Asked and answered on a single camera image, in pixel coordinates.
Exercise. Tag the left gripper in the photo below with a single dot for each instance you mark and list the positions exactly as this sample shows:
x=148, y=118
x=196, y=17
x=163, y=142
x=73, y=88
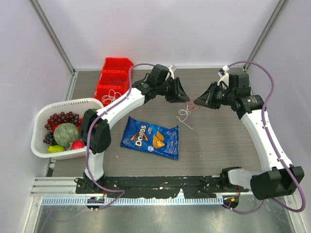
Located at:
x=179, y=94

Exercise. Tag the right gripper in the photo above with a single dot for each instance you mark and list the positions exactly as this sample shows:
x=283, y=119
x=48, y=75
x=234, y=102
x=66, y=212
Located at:
x=207, y=99

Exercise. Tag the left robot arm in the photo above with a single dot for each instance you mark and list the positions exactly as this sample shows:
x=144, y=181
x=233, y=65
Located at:
x=96, y=126

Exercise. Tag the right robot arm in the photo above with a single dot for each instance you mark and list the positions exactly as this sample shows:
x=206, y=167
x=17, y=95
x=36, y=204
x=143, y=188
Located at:
x=277, y=170

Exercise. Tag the blue Doritos chip bag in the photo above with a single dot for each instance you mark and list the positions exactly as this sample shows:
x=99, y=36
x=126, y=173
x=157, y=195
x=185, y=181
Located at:
x=151, y=138

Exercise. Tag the red plastic bin rack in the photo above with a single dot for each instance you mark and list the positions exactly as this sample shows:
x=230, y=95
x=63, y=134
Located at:
x=114, y=80

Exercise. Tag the purple grape bunch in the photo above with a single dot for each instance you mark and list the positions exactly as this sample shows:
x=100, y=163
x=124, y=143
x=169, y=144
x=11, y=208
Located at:
x=57, y=119

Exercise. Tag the red apple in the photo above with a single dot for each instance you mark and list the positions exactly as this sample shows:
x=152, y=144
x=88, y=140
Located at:
x=77, y=145

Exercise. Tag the green melon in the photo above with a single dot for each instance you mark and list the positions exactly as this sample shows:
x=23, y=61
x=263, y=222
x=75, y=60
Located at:
x=65, y=134

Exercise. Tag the yellow-green pear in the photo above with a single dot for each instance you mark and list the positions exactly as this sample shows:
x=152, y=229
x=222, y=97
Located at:
x=55, y=148

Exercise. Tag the dark grape bunch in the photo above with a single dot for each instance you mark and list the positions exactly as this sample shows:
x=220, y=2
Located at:
x=49, y=139

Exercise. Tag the white fruit basket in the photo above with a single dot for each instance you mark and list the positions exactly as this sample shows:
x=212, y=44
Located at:
x=79, y=106

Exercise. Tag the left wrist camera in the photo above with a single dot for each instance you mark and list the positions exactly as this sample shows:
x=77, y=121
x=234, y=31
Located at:
x=172, y=69

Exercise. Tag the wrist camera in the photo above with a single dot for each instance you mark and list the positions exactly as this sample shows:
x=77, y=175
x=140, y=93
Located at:
x=223, y=82
x=172, y=69

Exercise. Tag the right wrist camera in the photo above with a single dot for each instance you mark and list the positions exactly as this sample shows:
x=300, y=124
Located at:
x=223, y=82

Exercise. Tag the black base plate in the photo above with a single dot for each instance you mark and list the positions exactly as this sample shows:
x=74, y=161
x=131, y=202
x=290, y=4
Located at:
x=164, y=187

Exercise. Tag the slotted cable duct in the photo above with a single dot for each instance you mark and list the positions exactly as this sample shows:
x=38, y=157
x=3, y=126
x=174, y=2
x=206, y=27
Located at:
x=88, y=200

